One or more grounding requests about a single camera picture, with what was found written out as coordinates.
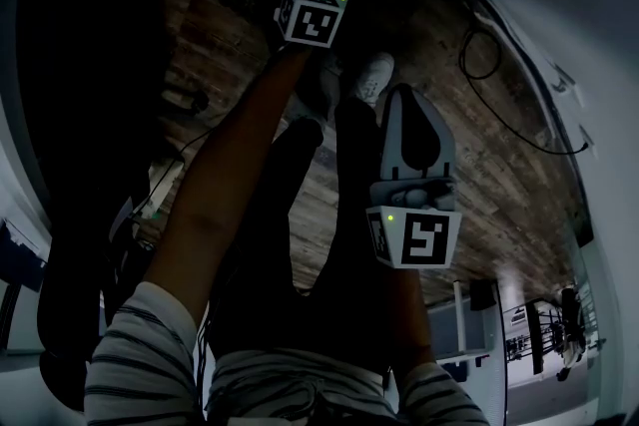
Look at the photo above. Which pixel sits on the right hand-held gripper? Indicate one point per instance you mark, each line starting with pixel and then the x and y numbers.
pixel 424 239

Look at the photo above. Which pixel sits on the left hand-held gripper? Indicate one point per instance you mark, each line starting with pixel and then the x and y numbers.
pixel 312 22

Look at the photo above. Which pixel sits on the person's left forearm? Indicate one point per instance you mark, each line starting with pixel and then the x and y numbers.
pixel 224 174

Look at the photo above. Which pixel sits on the person's right forearm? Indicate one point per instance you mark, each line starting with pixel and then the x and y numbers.
pixel 412 314

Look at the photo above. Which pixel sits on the person's left white shoe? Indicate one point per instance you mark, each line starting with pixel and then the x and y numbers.
pixel 319 85

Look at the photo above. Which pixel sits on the person's white shoe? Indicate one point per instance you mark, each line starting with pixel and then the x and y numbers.
pixel 319 85
pixel 374 77

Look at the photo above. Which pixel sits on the person's right white shoe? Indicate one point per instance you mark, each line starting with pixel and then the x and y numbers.
pixel 374 77

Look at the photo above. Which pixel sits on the black skirting board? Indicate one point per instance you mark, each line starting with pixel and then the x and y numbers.
pixel 549 90

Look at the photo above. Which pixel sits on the person's black trousers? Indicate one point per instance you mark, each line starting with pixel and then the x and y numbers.
pixel 309 264

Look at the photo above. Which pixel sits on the white power strip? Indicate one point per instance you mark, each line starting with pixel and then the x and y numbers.
pixel 160 194

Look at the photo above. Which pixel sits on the white wall socket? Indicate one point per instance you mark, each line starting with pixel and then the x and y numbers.
pixel 588 139
pixel 564 82

